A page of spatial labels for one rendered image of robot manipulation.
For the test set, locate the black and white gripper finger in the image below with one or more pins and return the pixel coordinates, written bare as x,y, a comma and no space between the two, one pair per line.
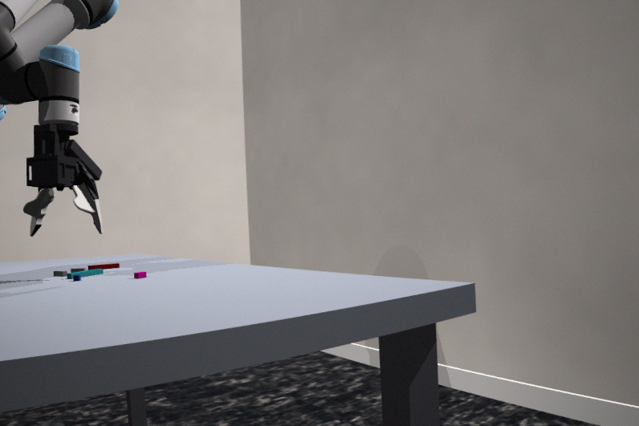
86,197
38,207

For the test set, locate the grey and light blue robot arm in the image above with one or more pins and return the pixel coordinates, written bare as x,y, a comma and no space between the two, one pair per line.
31,53

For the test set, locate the red rod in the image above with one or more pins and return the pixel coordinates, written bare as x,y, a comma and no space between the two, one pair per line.
105,266

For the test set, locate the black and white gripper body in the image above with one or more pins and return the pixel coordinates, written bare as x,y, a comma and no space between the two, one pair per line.
46,170

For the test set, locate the turquoise rod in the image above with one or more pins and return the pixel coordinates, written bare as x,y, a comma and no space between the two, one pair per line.
85,273

